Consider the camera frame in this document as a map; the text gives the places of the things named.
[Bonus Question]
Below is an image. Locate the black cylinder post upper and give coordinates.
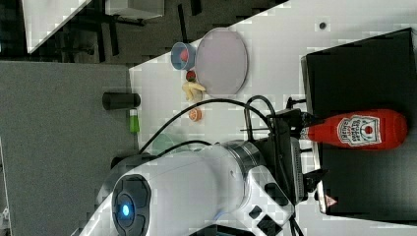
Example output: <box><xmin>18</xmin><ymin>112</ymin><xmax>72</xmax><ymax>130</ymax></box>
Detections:
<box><xmin>102</xmin><ymin>92</ymin><xmax>141</xmax><ymax>110</ymax></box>

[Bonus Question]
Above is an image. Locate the red strawberry on table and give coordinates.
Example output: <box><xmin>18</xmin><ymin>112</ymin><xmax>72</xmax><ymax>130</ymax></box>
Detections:
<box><xmin>186</xmin><ymin>71</ymin><xmax>197</xmax><ymax>82</ymax></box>

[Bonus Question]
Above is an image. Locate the red ketchup bottle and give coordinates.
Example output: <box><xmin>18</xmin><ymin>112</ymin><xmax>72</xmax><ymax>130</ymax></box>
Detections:
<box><xmin>300</xmin><ymin>109</ymin><xmax>408</xmax><ymax>150</ymax></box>

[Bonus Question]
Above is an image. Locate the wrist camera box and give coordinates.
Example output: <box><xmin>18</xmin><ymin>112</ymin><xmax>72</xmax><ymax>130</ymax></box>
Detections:
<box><xmin>290</xmin><ymin>138</ymin><xmax>305</xmax><ymax>205</ymax></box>

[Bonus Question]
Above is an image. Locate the yellow banana bunch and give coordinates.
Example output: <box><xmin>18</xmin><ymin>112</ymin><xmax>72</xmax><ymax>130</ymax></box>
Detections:
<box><xmin>182</xmin><ymin>82</ymin><xmax>206</xmax><ymax>102</ymax></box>

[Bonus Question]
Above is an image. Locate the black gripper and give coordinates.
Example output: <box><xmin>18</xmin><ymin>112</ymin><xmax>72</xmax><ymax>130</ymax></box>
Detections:
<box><xmin>255</xmin><ymin>108</ymin><xmax>328</xmax><ymax>204</ymax></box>

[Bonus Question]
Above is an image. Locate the blue cup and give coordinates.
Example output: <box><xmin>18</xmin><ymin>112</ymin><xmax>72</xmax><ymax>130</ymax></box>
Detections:
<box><xmin>170</xmin><ymin>42</ymin><xmax>196</xmax><ymax>71</ymax></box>

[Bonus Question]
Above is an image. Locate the red strawberry in cup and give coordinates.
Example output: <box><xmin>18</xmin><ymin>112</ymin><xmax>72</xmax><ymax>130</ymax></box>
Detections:
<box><xmin>180</xmin><ymin>49</ymin><xmax>189</xmax><ymax>62</ymax></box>

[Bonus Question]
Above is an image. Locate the green oval colander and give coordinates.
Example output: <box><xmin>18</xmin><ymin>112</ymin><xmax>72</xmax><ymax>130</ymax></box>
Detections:
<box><xmin>152</xmin><ymin>134</ymin><xmax>180</xmax><ymax>153</ymax></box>

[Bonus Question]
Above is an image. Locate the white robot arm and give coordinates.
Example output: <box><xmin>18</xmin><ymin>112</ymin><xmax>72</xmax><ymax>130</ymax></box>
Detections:
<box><xmin>72</xmin><ymin>109</ymin><xmax>324</xmax><ymax>236</ymax></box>

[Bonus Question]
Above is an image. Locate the grey round plate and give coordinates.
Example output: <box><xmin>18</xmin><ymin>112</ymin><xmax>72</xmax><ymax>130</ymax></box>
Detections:
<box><xmin>195</xmin><ymin>28</ymin><xmax>248</xmax><ymax>98</ymax></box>

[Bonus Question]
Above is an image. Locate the orange slice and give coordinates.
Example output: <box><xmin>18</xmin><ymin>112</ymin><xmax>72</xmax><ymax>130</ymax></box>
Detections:
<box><xmin>189</xmin><ymin>108</ymin><xmax>203</xmax><ymax>122</ymax></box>

